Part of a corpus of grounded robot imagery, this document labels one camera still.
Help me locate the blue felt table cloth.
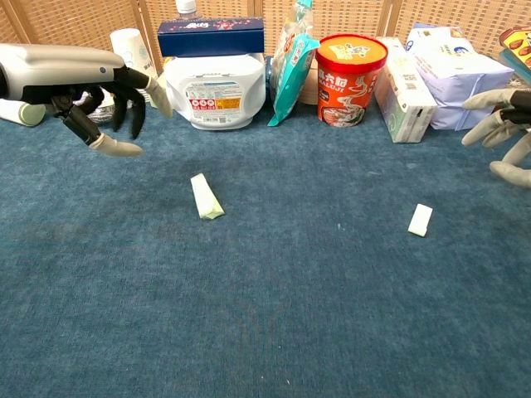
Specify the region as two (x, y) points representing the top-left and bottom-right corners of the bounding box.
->
(0, 74), (531, 398)

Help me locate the rattan folding screen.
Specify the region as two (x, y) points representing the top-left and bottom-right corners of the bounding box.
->
(0, 0), (531, 78)

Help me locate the pale blue paper pack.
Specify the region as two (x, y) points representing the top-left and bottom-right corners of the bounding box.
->
(405, 23), (515, 132)

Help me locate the nut snack box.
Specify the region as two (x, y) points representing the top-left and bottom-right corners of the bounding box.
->
(499, 25), (531, 70)

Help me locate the red instant noodle cup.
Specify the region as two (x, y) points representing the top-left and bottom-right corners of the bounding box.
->
(314, 33), (389, 129)

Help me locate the single green sticky note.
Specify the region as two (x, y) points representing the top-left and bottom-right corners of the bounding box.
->
(407, 203), (434, 238)

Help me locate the navy blue flat box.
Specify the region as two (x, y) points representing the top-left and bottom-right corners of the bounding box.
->
(157, 17), (266, 58)

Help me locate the green white lint roller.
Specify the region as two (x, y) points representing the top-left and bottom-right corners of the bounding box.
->
(0, 99), (46, 128)

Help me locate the white tissue box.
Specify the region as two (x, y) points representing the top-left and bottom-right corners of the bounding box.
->
(374, 36), (438, 144)

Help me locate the teal snack bag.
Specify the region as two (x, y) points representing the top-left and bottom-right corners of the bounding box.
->
(266, 0), (320, 128)

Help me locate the silver foil bowl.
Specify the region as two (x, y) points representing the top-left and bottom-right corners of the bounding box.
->
(80, 93), (134, 125)

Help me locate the green sticky note pad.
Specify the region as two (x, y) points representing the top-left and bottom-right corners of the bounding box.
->
(190, 172), (226, 221)

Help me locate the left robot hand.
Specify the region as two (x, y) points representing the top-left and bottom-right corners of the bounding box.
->
(0, 43), (173, 158)

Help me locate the stack of paper cups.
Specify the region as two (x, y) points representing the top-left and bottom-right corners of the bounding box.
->
(110, 27), (159, 104)

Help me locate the clear bottle with white cap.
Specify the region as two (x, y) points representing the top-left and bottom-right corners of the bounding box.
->
(174, 0), (202, 22)

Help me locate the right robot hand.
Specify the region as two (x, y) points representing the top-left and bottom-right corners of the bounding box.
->
(460, 88), (531, 190)

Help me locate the white detergent container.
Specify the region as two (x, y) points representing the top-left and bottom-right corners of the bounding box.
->
(163, 52), (267, 131)

